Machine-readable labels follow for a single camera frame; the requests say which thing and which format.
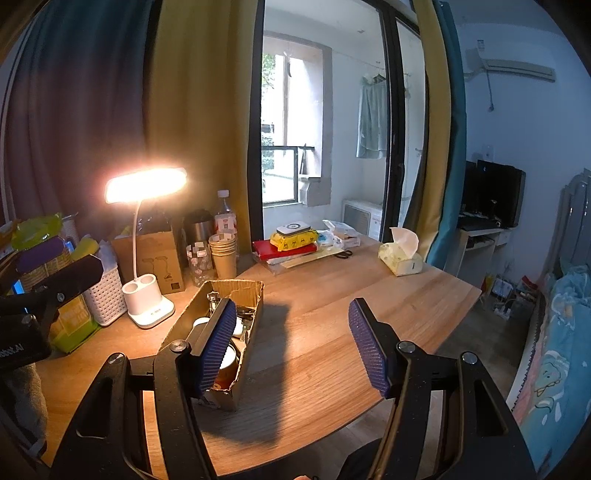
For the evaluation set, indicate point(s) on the balcony window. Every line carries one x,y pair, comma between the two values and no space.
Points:
286,115

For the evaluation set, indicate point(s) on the printed drinking glass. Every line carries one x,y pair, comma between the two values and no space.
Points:
201,267

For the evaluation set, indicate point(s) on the yellow-green sponge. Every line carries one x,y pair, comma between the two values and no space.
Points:
87,247

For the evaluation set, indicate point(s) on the dark blue curtain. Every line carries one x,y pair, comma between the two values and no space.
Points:
69,115

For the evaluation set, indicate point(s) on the yellow wet wipes packet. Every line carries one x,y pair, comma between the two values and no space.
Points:
295,241

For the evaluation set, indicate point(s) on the red book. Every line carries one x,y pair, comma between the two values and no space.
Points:
263,249

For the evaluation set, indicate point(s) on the cardboard box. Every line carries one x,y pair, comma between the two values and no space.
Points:
249,341

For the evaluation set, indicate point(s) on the wide yellow curtain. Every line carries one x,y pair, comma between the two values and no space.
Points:
203,115

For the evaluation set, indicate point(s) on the brown lamp packaging box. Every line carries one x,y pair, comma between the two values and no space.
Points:
161,258

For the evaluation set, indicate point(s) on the white washing machine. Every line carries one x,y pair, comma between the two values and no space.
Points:
362,217

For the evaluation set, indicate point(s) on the narrow yellow curtain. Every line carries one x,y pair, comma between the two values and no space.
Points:
434,138

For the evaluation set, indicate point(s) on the black scissors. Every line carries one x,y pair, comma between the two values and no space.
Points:
344,254

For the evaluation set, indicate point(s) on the white air conditioner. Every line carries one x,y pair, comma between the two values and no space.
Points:
512,67

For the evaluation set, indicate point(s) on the teal curtain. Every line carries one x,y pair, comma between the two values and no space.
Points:
457,138

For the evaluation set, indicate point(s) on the black-framed sliding glass door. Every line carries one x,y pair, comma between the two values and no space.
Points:
395,138

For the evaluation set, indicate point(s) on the pale yellow tissue pack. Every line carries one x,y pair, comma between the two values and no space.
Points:
401,263

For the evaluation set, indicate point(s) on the lit phone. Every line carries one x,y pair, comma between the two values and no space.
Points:
19,287

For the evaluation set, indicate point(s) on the light blue printed blanket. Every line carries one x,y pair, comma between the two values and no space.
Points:
563,350

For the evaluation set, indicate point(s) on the white woven plastic basket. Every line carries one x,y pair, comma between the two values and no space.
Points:
106,297

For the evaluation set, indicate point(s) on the stack of brown paper cups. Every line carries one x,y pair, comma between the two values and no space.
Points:
224,263

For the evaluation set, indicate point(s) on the green printed packet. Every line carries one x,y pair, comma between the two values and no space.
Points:
74,323

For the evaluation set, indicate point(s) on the black television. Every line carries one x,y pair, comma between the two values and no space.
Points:
498,194

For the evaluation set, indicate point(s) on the red tin can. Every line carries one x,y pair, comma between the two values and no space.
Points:
226,374

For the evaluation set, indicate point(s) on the steel thermos mug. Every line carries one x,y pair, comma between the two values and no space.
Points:
198,228

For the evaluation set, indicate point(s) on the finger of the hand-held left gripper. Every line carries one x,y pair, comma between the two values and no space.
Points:
74,277
46,254

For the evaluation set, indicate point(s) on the open white carton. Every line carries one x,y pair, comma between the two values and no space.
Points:
346,237

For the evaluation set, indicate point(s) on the white desk lamp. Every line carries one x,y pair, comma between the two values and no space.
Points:
147,182

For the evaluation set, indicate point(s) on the grey padded bed headboard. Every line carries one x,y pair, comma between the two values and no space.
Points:
572,221

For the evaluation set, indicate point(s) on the white and grey power bank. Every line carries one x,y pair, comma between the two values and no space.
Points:
292,228

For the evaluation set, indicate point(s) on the clear plastic bag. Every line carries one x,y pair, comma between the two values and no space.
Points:
107,256

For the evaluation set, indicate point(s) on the white television stand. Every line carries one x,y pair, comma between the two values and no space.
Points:
475,249

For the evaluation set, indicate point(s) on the clear plastic water bottle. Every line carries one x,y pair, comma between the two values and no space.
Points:
225,217

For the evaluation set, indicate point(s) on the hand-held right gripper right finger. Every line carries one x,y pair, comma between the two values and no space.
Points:
369,350

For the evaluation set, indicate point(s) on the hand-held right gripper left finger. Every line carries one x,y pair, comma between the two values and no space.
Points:
217,346

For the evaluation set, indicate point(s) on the hanging pale green garment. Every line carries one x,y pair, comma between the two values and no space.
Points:
371,120

